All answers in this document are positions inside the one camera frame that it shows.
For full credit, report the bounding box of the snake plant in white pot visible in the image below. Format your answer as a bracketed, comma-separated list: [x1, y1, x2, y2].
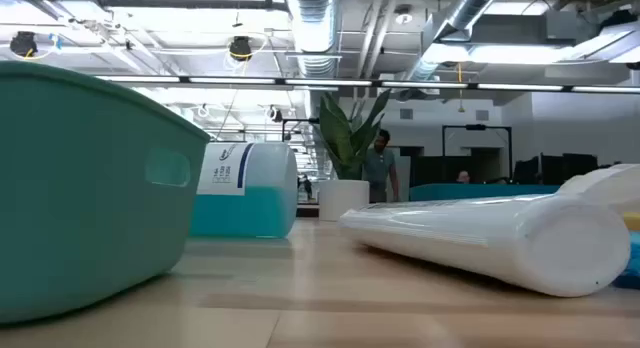
[310, 87, 392, 223]

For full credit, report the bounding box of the blue sponge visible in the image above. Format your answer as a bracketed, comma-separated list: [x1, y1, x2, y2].
[613, 231, 640, 290]

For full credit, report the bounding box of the silver spiral ventilation duct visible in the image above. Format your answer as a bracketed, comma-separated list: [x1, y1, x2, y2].
[402, 0, 507, 84]
[285, 0, 345, 80]

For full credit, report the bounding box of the long linear ceiling light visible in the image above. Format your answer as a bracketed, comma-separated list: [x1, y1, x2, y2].
[94, 73, 640, 94]

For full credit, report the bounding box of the small teal plastic bin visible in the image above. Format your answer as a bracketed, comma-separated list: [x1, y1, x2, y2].
[0, 60, 211, 325]

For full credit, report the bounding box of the black ceiling cable reel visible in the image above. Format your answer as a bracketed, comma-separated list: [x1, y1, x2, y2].
[8, 30, 40, 59]
[227, 35, 254, 63]

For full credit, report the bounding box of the black computer monitor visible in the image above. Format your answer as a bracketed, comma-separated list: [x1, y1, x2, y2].
[539, 152, 599, 185]
[513, 156, 540, 185]

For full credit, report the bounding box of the white lotion bottle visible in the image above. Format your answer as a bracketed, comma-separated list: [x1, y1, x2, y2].
[338, 192, 632, 298]

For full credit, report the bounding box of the blue-liquid spray bottle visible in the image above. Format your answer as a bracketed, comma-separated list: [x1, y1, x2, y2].
[188, 141, 300, 240]

